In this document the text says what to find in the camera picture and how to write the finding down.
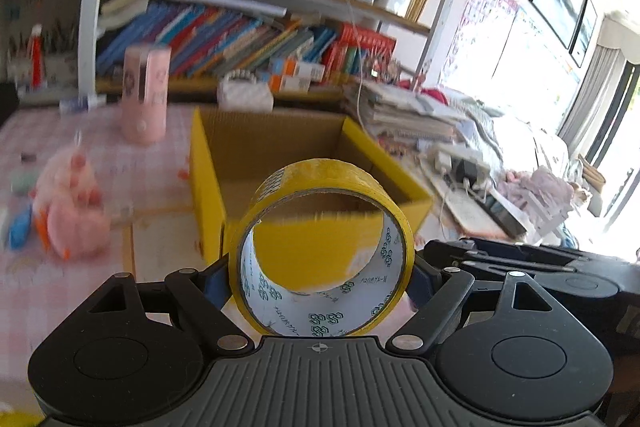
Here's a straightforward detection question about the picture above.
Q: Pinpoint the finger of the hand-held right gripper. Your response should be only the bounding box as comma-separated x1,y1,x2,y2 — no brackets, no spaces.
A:
423,237,592,276

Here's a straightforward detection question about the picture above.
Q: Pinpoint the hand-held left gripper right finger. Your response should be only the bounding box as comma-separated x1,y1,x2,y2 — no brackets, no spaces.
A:
385,254,556,355

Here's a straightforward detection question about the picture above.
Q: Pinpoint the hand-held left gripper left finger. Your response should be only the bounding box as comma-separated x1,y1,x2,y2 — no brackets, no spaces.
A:
85,254,253,355

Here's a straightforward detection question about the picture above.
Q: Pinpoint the yellow tape roll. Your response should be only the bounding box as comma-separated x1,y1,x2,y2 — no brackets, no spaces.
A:
229,159,416,338

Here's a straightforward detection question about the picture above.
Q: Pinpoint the yellow cardboard box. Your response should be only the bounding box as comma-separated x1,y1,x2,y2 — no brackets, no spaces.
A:
189,106,433,268

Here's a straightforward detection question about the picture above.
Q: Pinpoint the blue plastic bag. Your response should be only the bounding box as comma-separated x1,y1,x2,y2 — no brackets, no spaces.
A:
7,206,34,251

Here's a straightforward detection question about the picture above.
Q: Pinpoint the black flat device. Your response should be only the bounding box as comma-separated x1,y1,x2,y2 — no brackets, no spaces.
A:
479,191,527,239

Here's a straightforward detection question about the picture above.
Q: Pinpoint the pale pink cloth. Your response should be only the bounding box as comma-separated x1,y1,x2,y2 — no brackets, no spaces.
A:
504,166,577,210

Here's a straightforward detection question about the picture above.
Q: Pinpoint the white power adapter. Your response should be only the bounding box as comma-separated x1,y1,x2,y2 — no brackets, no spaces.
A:
434,146,482,188

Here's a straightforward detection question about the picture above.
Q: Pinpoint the pink plush toy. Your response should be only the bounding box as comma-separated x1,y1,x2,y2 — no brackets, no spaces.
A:
32,146,112,259

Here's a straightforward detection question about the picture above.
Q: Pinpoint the stack of papers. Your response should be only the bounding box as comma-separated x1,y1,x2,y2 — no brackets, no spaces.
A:
342,79,472,158

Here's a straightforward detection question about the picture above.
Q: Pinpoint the red plush item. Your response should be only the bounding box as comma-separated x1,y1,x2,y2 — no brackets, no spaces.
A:
410,82,452,108

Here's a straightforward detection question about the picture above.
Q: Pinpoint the white quilted purse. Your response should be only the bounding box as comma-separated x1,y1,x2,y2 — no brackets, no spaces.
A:
217,69,276,112

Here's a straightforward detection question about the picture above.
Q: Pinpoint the pink cylindrical bottle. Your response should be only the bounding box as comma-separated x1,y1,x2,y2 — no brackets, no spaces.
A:
121,45,172,146

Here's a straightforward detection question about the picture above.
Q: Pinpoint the grey curtain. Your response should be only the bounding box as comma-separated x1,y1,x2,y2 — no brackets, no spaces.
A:
556,11,630,148

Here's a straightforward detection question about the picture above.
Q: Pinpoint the orange and white box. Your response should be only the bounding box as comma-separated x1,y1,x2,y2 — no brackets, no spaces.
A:
269,76,314,93
272,59,327,80

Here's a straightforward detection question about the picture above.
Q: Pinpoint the pale green object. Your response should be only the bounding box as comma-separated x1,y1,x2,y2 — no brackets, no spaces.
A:
10,169,44,198

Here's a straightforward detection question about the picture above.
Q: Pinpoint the row of leaning blue books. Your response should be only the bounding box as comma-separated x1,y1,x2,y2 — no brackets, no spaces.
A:
96,2,342,80

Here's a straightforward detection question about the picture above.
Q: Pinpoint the red flat box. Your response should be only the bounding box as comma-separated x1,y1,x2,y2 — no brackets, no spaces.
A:
337,24,397,54

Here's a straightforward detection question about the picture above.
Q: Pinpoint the black bag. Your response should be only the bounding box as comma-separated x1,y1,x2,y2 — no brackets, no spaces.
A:
0,81,22,128

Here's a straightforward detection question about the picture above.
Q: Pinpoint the white flat folder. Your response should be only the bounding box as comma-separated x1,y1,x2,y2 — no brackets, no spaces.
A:
165,0,289,18

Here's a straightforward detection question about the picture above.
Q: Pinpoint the red tassel ornament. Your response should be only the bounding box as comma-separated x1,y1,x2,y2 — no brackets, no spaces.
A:
29,24,47,88

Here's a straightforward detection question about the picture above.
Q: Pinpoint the grey tilted book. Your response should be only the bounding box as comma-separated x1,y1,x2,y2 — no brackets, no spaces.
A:
99,0,159,30

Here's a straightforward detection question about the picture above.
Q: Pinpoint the pink wall poster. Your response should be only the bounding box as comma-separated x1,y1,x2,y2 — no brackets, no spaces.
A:
440,0,522,88

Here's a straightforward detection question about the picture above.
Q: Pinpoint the white cable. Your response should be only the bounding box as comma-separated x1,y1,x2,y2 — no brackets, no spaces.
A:
336,0,373,84

